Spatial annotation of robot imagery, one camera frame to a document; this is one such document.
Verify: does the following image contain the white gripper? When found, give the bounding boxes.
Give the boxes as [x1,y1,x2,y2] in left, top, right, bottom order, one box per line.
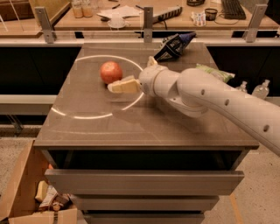
[108,56,168,96]

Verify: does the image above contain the red apple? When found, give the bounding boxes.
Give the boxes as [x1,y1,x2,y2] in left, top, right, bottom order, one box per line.
[100,61,123,84]

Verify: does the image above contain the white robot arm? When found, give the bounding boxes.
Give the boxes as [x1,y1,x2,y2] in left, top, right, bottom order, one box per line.
[108,63,280,155]

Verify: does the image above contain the blue chip bag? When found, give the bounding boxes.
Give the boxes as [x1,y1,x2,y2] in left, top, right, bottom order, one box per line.
[154,32,196,61]

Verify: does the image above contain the green chip bag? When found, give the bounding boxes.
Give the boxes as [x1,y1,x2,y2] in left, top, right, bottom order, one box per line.
[196,63,235,83]

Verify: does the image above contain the white papers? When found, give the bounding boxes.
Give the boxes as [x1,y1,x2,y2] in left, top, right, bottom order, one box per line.
[97,5,141,18]

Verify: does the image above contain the white power strip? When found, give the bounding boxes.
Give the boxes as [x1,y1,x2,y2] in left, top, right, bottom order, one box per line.
[152,6,183,24]

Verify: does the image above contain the patterned paper cup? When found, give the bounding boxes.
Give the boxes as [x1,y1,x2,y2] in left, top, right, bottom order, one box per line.
[191,12,206,26]

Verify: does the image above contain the amber glass jar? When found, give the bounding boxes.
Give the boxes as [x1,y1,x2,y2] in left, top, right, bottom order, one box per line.
[71,0,83,18]
[81,0,93,18]

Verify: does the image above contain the grey drawer cabinet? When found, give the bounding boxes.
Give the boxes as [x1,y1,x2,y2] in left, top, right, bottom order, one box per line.
[34,43,258,224]

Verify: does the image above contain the black round container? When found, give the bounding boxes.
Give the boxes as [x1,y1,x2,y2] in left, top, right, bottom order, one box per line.
[205,8,218,21]

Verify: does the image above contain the plastic bottle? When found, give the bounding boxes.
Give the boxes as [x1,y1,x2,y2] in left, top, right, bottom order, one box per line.
[252,80,270,100]
[236,80,247,93]

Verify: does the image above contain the black keyboard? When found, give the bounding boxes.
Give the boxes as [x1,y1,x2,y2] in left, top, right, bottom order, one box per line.
[221,0,246,20]

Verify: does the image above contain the cardboard box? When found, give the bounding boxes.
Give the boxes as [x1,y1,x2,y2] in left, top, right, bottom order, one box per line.
[0,141,78,224]

